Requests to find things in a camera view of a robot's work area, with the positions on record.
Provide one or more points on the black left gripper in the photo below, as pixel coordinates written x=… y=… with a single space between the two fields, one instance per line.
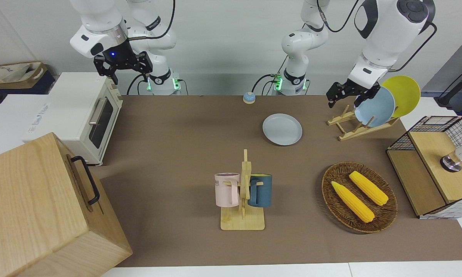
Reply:
x=350 y=89

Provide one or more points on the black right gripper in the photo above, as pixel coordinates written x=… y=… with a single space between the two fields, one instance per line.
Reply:
x=119 y=57

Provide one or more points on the gray plate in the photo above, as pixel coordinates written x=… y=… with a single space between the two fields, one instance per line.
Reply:
x=283 y=130

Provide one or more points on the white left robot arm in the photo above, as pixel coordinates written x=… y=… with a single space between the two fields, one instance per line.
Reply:
x=385 y=34

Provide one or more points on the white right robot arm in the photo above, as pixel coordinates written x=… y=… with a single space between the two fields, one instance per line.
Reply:
x=100 y=23

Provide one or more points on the wooden plate rack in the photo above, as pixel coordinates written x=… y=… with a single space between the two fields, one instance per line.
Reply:
x=354 y=132

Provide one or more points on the light blue plate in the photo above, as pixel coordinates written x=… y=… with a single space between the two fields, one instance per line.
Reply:
x=377 y=109

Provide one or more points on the yellow plate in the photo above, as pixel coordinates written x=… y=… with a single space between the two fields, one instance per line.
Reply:
x=406 y=94

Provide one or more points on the white toaster oven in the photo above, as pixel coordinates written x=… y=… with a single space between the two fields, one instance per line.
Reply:
x=69 y=111

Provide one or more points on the brown table mat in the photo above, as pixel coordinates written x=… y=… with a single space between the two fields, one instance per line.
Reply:
x=169 y=154

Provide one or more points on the yellow corn cob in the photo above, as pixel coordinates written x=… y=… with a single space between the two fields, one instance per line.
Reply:
x=352 y=202
x=369 y=188

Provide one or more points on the blue call bell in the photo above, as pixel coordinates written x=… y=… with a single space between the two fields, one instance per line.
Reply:
x=248 y=98

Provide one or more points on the black stand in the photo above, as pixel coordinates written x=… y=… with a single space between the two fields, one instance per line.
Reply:
x=452 y=94

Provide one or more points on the brown basket with cloth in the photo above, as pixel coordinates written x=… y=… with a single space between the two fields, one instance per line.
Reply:
x=15 y=75

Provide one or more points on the dark blue mug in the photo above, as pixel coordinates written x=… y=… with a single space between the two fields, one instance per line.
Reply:
x=262 y=190

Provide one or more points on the brown wicker basket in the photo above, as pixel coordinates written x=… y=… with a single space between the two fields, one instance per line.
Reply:
x=385 y=217

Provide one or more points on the pink mug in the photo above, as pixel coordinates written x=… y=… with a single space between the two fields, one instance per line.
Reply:
x=225 y=190

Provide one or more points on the wooden mug holder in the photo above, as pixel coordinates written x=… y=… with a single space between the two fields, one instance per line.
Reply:
x=242 y=221

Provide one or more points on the light wooden box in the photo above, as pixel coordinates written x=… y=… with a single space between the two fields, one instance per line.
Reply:
x=34 y=215

